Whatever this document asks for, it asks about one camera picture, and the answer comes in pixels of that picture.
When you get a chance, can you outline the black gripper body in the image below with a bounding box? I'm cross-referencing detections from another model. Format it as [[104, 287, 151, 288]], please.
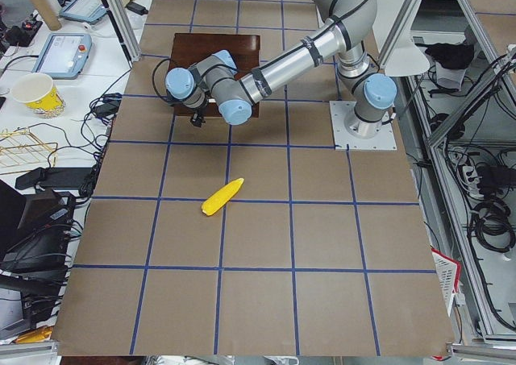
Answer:
[[187, 99, 207, 119]]

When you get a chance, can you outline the yellow corn cob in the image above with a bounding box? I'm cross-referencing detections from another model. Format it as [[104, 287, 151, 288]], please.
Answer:
[[201, 177, 244, 216]]

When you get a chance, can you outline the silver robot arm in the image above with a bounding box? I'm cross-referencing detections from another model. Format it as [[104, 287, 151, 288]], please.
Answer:
[[162, 0, 397, 139]]

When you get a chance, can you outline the dark wooden drawer cabinet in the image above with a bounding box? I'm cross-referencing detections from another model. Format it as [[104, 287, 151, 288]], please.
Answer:
[[169, 33, 260, 118]]

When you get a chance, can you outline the black power adapter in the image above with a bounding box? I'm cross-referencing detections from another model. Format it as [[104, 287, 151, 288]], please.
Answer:
[[126, 1, 148, 15]]

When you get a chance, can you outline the near blue teach pendant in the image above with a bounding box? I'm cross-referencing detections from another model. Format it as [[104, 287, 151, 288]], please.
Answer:
[[32, 33, 93, 80]]

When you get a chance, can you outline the blue teach pendant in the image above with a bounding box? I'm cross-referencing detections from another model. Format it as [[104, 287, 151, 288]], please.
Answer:
[[60, 0, 106, 24], [32, 33, 93, 80]]

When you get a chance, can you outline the yellow popcorn bucket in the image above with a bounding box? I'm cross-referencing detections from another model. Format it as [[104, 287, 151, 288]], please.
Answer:
[[10, 73, 66, 118]]

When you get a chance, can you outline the far blue teach pendant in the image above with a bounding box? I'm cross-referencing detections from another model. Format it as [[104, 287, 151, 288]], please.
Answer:
[[60, 0, 106, 24]]

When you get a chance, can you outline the cardboard tube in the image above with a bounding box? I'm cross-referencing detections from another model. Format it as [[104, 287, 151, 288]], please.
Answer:
[[30, 0, 62, 31]]

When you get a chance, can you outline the black electronics box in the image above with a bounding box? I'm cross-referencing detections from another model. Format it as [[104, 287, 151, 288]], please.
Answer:
[[1, 182, 76, 273]]

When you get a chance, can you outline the white chair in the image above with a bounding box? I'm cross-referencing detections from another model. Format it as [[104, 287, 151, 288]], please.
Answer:
[[372, 0, 430, 77]]

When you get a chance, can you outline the red white basket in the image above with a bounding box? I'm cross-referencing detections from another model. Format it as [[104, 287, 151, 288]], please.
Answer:
[[431, 247, 461, 315]]

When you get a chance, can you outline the aluminium frame post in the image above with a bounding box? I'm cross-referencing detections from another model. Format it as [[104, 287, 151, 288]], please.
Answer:
[[101, 0, 141, 63]]

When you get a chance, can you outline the gold wire basket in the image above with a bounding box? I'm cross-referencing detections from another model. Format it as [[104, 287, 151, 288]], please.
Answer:
[[1, 128, 57, 174]]

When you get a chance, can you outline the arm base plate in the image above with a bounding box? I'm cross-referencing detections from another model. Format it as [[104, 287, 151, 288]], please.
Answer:
[[330, 101, 397, 151]]

